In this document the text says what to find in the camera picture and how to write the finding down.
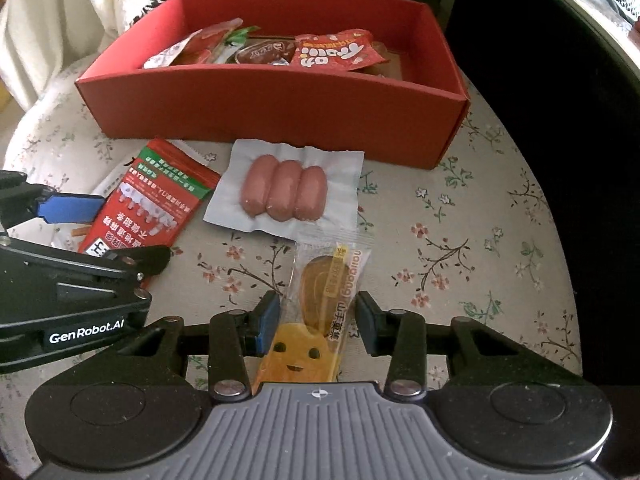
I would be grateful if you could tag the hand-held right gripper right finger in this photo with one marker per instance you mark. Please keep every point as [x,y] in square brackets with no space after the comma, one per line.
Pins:
[367,325]

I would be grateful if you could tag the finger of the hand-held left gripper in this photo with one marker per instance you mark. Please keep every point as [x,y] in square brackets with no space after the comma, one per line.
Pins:
[145,260]
[70,207]

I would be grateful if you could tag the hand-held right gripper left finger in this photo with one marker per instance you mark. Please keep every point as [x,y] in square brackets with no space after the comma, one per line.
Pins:
[267,322]

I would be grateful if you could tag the red green snack packet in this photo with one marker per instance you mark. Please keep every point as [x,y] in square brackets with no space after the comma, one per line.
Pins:
[150,195]

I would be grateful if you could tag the yellow smiley snack packet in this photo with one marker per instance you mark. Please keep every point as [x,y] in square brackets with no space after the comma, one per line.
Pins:
[320,280]

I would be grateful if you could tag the red cardboard box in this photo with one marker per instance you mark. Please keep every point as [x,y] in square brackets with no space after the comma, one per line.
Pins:
[275,110]

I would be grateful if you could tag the red clear snack packet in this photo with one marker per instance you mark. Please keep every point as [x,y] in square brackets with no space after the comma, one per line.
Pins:
[200,45]

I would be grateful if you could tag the clear brown snack packet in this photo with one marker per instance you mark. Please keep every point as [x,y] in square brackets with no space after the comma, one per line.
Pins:
[262,51]

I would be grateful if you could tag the red printed snack packet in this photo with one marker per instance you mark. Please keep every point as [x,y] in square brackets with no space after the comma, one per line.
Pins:
[325,52]

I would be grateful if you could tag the vacuum-packed sausages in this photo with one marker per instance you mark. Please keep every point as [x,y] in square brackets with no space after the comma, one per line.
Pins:
[282,190]

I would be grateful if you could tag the white towel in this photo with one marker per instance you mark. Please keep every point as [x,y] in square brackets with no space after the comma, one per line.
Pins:
[60,10]

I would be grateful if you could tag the green white snack packet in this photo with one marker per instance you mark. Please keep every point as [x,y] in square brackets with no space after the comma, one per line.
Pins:
[235,40]

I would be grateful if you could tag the dark wooden table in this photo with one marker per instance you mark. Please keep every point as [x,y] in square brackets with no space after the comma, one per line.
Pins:
[550,110]

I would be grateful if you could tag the small red object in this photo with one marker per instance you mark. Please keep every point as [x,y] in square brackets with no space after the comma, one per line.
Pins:
[635,30]

